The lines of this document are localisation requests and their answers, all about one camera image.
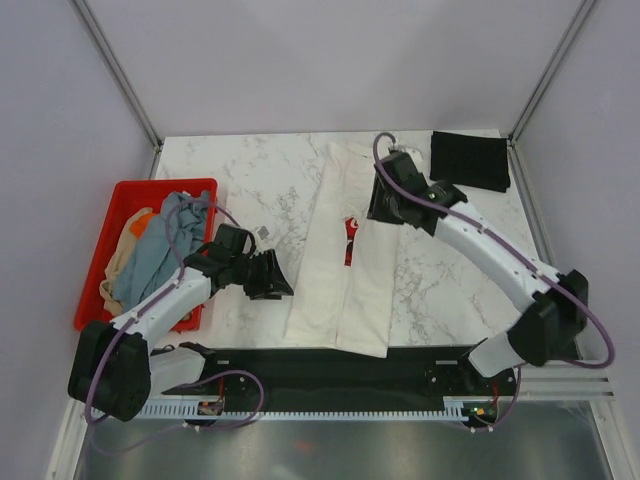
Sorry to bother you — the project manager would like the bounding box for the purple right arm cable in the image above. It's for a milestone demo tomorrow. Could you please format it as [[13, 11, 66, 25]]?
[[372, 131, 615, 369]]

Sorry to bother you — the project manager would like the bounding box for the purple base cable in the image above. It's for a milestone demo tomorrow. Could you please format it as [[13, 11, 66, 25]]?
[[180, 369, 265, 434]]

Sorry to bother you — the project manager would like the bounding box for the beige t-shirt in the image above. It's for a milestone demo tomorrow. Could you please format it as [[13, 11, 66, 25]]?
[[99, 207, 181, 316]]

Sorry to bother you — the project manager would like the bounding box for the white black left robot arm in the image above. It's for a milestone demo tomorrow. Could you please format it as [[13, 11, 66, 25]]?
[[68, 224, 294, 424]]

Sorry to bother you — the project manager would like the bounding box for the white slotted cable duct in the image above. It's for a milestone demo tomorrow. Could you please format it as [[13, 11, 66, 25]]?
[[134, 397, 469, 422]]

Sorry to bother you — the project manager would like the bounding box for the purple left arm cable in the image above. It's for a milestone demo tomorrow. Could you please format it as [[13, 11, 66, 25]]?
[[83, 200, 251, 424]]

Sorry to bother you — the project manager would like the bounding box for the white t-shirt red print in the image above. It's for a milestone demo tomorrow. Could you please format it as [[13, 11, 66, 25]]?
[[284, 143, 400, 358]]

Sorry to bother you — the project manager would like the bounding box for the red plastic bin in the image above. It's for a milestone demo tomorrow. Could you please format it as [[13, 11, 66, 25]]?
[[73, 177, 218, 332]]

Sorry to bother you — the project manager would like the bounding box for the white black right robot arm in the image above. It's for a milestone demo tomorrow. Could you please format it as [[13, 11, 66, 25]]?
[[368, 149, 588, 394]]

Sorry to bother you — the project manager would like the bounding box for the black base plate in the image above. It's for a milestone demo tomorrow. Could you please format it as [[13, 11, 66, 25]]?
[[175, 347, 516, 411]]

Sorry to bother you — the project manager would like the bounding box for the right aluminium frame post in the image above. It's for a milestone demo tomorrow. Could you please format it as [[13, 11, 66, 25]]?
[[505, 0, 600, 147]]

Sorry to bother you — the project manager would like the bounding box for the folded black t-shirt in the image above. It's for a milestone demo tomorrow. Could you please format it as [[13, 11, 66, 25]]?
[[429, 131, 511, 193]]

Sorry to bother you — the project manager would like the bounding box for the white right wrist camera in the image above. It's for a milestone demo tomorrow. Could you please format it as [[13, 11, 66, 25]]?
[[389, 145, 423, 161]]

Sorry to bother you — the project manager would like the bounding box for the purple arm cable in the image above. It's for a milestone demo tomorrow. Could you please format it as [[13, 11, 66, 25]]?
[[83, 200, 251, 424], [372, 131, 615, 369]]

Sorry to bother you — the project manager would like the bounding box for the aluminium frame post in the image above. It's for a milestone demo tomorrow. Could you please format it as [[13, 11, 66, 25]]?
[[69, 0, 163, 152], [505, 0, 600, 147]]

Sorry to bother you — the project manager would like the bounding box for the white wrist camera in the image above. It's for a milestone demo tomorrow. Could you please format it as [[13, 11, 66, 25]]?
[[254, 226, 270, 240], [389, 145, 423, 161]]

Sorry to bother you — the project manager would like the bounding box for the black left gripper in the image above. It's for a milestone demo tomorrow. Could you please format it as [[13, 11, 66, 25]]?
[[229, 249, 293, 301]]

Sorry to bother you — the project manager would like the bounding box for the light blue t-shirt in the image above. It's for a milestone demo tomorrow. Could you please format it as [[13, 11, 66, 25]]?
[[112, 191, 210, 311]]

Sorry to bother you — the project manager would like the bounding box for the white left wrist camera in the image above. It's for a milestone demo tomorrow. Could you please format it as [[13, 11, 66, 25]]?
[[254, 226, 270, 240]]

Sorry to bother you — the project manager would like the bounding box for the orange garment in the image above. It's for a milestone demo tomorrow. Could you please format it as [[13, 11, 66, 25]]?
[[129, 212, 156, 239]]

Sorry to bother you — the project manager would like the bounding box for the left aluminium frame post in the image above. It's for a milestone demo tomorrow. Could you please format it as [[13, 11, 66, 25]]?
[[69, 0, 163, 152]]

